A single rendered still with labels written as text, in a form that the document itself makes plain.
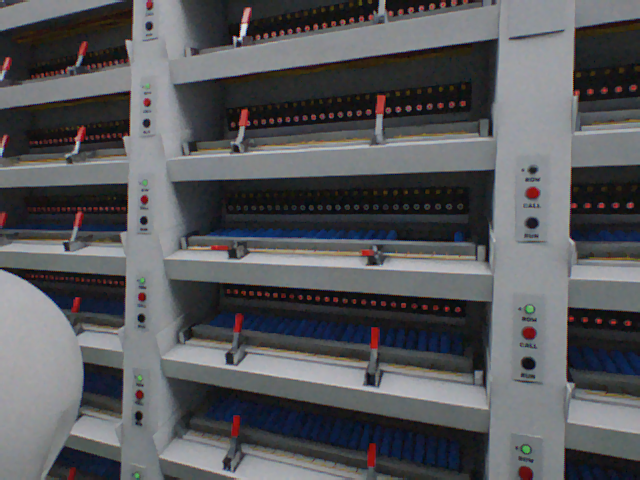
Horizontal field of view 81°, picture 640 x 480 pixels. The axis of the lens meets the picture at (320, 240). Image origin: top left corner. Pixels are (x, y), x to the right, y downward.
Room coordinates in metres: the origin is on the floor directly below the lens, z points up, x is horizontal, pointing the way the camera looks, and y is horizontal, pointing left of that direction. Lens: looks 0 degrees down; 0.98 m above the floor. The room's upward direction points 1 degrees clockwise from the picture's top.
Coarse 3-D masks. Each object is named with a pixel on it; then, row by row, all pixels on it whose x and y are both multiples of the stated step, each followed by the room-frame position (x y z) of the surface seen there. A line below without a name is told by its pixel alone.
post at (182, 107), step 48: (192, 0) 0.82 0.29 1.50; (144, 48) 0.78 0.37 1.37; (192, 96) 0.83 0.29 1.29; (144, 144) 0.77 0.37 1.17; (192, 192) 0.84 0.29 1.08; (144, 240) 0.77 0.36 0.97; (192, 288) 0.85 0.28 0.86; (144, 336) 0.77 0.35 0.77; (192, 384) 0.85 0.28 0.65; (144, 432) 0.77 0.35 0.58
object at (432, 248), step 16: (192, 240) 0.79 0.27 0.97; (208, 240) 0.78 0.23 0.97; (224, 240) 0.76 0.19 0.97; (256, 240) 0.74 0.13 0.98; (272, 240) 0.73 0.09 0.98; (288, 240) 0.72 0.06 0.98; (304, 240) 0.71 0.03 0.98; (320, 240) 0.70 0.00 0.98; (336, 240) 0.69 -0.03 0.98; (352, 240) 0.68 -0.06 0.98; (368, 240) 0.68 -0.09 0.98; (384, 240) 0.67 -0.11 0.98; (400, 240) 0.66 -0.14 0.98; (400, 256) 0.63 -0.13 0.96; (416, 256) 0.62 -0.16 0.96
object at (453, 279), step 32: (192, 224) 0.84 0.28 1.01; (192, 256) 0.75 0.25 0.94; (224, 256) 0.73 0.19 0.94; (256, 256) 0.72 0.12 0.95; (288, 256) 0.70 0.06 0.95; (320, 256) 0.69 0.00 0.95; (352, 256) 0.67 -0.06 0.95; (480, 256) 0.60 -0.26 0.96; (320, 288) 0.66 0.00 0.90; (352, 288) 0.64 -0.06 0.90; (384, 288) 0.62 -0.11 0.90; (416, 288) 0.60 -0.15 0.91; (448, 288) 0.58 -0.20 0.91; (480, 288) 0.57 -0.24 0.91
